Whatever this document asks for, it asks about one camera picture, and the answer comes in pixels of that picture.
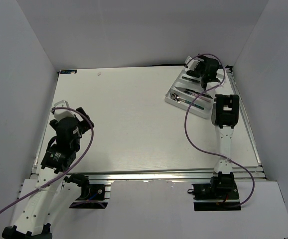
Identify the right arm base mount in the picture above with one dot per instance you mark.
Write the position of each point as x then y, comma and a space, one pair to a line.
205, 200

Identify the knife with dark handle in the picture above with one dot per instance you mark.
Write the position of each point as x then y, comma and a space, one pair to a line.
190, 92

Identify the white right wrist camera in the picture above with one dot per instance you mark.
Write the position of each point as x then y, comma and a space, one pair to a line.
191, 63

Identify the white divided cutlery tray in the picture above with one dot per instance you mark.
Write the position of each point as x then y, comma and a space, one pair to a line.
197, 107

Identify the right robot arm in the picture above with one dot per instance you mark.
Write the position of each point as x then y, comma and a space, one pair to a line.
225, 110

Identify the knife with pink handle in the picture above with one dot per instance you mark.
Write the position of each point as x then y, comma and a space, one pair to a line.
205, 98

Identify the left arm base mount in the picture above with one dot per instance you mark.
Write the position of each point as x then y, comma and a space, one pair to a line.
93, 196

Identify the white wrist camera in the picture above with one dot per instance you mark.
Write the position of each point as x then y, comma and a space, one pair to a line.
60, 114
191, 63

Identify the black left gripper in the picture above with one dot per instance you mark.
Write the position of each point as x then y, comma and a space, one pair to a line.
85, 124

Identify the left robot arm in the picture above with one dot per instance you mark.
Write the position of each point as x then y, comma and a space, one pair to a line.
55, 190

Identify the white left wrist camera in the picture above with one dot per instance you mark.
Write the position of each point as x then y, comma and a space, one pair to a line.
60, 114

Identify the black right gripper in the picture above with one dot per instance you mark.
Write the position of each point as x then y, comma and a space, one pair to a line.
194, 73

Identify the fork with dark handle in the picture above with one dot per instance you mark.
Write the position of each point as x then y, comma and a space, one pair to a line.
192, 80

